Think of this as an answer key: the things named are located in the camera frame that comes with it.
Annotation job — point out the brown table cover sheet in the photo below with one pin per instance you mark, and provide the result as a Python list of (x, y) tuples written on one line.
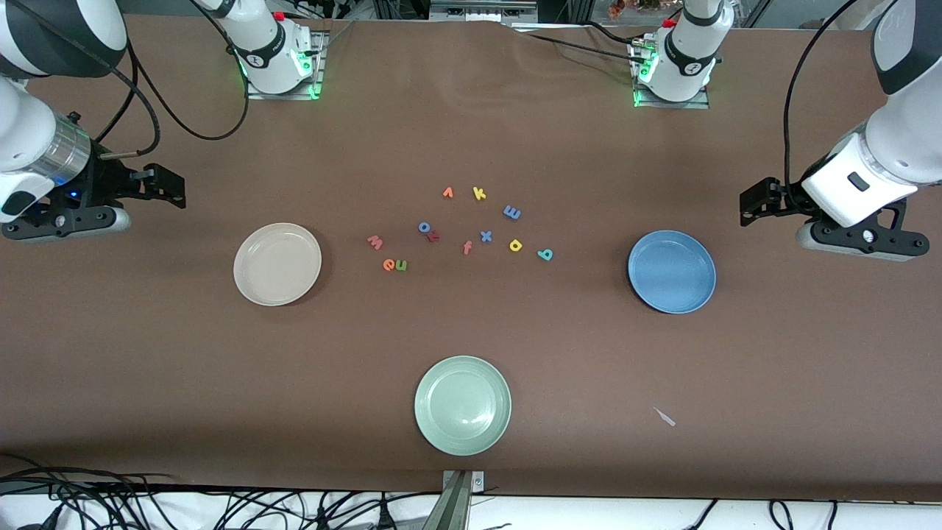
[(515, 331)]

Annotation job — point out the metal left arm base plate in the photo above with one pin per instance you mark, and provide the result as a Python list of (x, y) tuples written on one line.
[(673, 105)]

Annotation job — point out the white paper scrap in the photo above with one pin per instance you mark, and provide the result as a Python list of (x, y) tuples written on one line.
[(664, 417)]

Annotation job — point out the blue round plate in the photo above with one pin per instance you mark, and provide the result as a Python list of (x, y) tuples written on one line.
[(672, 272)]

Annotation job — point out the grey aluminium frame rail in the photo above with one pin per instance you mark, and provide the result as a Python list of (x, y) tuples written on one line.
[(482, 11)]

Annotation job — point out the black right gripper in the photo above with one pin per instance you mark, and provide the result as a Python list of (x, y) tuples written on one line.
[(105, 182)]

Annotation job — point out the silver table edge bracket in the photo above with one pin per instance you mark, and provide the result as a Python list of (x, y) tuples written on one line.
[(477, 481)]

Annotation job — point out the pink foam letter w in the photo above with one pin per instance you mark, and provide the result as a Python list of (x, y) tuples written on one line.
[(374, 242)]

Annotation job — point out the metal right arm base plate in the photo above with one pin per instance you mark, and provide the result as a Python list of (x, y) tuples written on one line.
[(280, 96)]

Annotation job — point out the beige round plate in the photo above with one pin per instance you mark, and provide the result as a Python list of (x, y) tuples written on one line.
[(277, 263)]

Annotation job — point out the teal foam letter b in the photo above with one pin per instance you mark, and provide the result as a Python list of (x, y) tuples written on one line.
[(545, 255)]

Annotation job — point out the grey aluminium mast profile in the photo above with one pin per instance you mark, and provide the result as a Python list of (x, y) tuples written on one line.
[(452, 508)]

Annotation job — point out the blue foam letter m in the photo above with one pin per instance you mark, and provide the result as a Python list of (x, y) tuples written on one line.
[(512, 213)]

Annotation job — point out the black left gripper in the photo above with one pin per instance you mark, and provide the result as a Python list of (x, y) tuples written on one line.
[(786, 197)]

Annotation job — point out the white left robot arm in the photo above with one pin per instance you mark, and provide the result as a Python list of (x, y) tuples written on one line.
[(898, 147)]

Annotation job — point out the pale green round plate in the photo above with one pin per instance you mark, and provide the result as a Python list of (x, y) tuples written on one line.
[(463, 405)]

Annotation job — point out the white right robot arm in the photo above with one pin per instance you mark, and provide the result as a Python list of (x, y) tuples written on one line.
[(29, 140)]

